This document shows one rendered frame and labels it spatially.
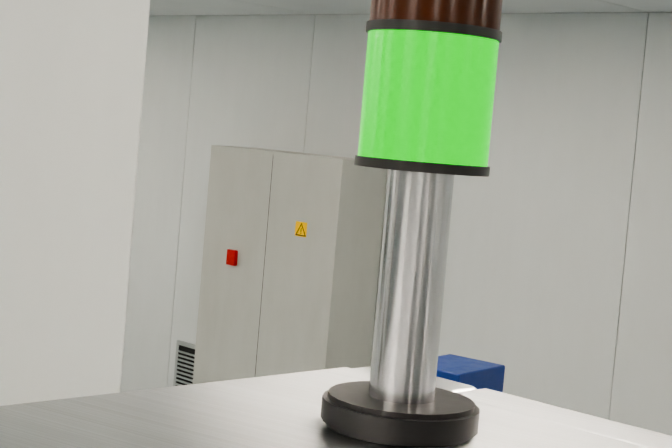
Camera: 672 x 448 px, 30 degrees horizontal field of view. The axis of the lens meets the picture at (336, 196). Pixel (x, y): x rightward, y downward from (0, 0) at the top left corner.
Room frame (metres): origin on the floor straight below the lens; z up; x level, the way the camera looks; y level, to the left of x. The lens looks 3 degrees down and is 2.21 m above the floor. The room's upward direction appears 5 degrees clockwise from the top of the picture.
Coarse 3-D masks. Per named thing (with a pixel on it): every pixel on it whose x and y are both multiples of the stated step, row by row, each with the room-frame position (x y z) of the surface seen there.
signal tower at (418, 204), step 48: (432, 192) 0.45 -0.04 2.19; (384, 240) 0.46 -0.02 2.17; (432, 240) 0.45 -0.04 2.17; (384, 288) 0.46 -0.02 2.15; (432, 288) 0.46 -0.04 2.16; (384, 336) 0.46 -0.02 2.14; (432, 336) 0.46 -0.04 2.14; (336, 384) 0.48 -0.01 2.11; (384, 384) 0.46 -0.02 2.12; (432, 384) 0.46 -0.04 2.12; (384, 432) 0.44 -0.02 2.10; (432, 432) 0.44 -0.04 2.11
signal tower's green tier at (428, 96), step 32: (384, 32) 0.45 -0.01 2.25; (416, 32) 0.44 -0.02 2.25; (384, 64) 0.45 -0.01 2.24; (416, 64) 0.44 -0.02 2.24; (448, 64) 0.44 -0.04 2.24; (480, 64) 0.45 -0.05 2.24; (384, 96) 0.45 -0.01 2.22; (416, 96) 0.44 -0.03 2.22; (448, 96) 0.44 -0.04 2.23; (480, 96) 0.45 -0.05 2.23; (384, 128) 0.45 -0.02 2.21; (416, 128) 0.44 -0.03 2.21; (448, 128) 0.44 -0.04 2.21; (480, 128) 0.45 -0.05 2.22; (416, 160) 0.44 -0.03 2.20; (448, 160) 0.44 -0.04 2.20; (480, 160) 0.45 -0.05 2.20
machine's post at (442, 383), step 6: (438, 378) 0.57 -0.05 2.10; (438, 384) 0.56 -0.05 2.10; (444, 384) 0.56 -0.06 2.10; (450, 384) 0.56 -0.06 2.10; (456, 384) 0.56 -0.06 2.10; (462, 384) 0.56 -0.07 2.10; (450, 390) 0.55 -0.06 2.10; (456, 390) 0.55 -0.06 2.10; (462, 390) 0.55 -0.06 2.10; (468, 390) 0.56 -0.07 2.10
